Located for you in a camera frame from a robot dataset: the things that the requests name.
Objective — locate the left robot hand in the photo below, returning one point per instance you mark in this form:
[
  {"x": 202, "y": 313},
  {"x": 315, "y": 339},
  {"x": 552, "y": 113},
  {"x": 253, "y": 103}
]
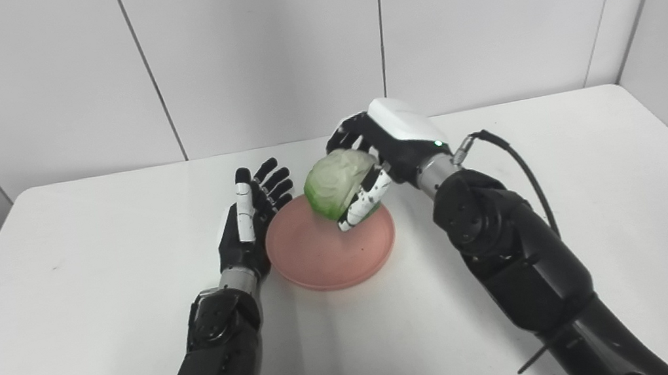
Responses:
[{"x": 248, "y": 233}]

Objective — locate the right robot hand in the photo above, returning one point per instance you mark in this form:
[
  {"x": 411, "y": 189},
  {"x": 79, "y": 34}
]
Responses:
[{"x": 393, "y": 139}]

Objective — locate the green white toy cabbage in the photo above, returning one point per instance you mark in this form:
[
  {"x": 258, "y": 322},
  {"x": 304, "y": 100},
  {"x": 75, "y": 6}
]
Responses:
[{"x": 340, "y": 183}]

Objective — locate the pink plate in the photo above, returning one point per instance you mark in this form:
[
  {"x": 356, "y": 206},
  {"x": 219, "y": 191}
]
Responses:
[{"x": 330, "y": 241}]

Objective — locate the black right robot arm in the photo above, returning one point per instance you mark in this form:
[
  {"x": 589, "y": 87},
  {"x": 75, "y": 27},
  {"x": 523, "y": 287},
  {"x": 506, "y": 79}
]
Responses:
[{"x": 532, "y": 270}]

